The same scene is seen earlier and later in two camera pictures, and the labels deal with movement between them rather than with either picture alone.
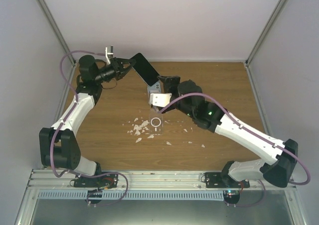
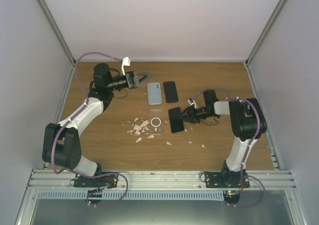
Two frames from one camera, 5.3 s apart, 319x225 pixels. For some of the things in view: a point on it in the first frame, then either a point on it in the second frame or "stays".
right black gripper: x=171 y=79 → x=191 y=116
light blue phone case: x=155 y=88 stays
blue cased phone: x=144 y=68 → x=176 y=120
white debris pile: x=137 y=128 stays
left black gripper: x=119 y=70 → x=132 y=80
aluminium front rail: x=144 y=179 stays
